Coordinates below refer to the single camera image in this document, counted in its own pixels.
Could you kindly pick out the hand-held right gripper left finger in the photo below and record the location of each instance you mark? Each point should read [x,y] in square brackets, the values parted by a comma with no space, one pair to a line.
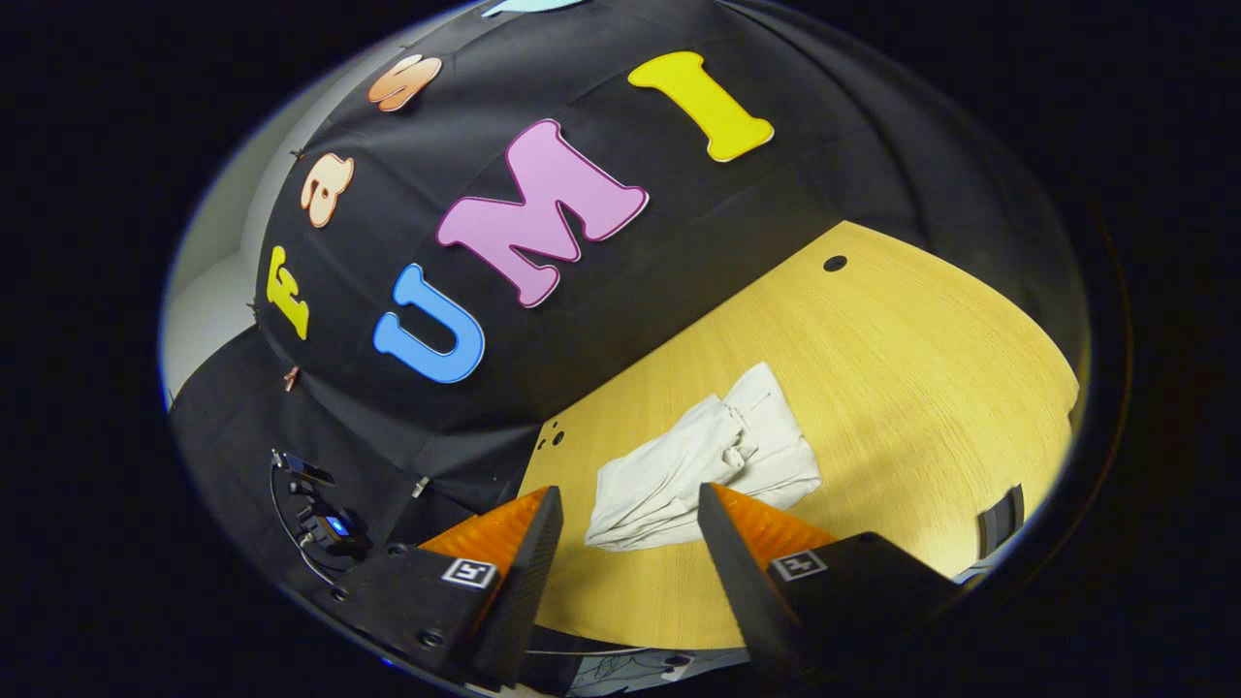
[524,582]

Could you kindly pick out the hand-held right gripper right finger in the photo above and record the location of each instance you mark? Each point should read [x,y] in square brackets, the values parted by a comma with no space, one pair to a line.
[742,582]

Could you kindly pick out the off-white jeans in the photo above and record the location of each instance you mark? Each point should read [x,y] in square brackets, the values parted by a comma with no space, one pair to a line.
[698,465]

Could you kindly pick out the silver metal clip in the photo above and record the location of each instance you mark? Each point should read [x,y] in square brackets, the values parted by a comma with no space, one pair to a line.
[419,486]

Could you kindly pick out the white printed fabric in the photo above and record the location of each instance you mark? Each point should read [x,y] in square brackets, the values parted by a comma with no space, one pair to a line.
[630,676]

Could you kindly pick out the small pink cloth clip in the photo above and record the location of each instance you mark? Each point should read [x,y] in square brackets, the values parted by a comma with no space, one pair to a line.
[291,378]

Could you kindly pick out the black backdrop cloth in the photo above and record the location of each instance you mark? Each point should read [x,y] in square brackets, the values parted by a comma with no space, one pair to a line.
[679,242]

